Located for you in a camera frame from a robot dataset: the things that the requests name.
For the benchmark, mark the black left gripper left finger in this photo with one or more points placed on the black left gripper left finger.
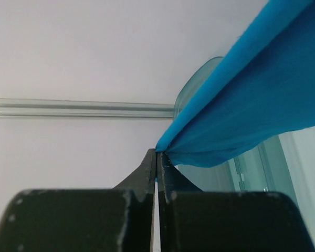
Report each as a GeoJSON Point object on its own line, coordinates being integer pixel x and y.
{"type": "Point", "coordinates": [116, 219]}

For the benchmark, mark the teal translucent plastic bin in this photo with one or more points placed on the teal translucent plastic bin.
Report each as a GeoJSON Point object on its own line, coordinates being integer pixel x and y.
{"type": "Point", "coordinates": [263, 168]}

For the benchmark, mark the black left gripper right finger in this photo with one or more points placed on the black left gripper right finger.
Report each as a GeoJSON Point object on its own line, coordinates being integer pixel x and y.
{"type": "Point", "coordinates": [194, 220]}

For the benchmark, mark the left aluminium frame post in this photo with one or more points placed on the left aluminium frame post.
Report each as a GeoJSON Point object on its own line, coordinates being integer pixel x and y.
{"type": "Point", "coordinates": [83, 109]}

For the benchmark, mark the blue t-shirt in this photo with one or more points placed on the blue t-shirt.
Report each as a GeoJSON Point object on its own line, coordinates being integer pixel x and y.
{"type": "Point", "coordinates": [264, 86]}

